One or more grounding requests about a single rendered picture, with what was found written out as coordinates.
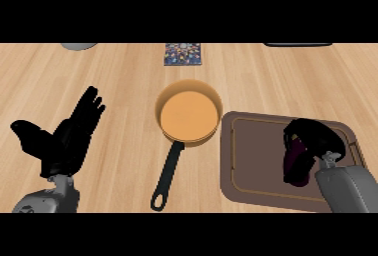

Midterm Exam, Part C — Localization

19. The brown tray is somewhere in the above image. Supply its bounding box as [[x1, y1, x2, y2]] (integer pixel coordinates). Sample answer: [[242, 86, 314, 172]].
[[218, 110, 367, 213]]

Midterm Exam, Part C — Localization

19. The dark flat object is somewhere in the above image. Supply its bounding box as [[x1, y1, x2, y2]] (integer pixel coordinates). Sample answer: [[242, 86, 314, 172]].
[[262, 42, 333, 48]]

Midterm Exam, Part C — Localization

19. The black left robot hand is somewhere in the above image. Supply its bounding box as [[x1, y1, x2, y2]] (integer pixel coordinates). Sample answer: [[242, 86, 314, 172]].
[[8, 85, 107, 179]]

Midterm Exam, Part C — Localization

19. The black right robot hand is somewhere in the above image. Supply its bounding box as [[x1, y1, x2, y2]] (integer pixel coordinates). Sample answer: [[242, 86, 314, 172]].
[[282, 117, 348, 184]]

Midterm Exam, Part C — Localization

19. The dark purple eggplant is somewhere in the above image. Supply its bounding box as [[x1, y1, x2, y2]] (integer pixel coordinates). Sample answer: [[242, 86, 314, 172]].
[[283, 133, 316, 187]]

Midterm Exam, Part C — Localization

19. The colourful patterned box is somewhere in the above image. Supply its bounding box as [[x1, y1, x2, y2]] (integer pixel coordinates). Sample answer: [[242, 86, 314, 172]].
[[162, 42, 203, 67]]

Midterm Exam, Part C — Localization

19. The orange pot with black handle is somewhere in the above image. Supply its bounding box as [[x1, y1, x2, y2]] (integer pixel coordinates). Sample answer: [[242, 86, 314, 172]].
[[149, 79, 224, 213]]

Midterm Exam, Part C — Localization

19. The pale grey round object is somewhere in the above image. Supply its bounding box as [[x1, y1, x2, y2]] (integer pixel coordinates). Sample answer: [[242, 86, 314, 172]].
[[59, 42, 100, 52]]

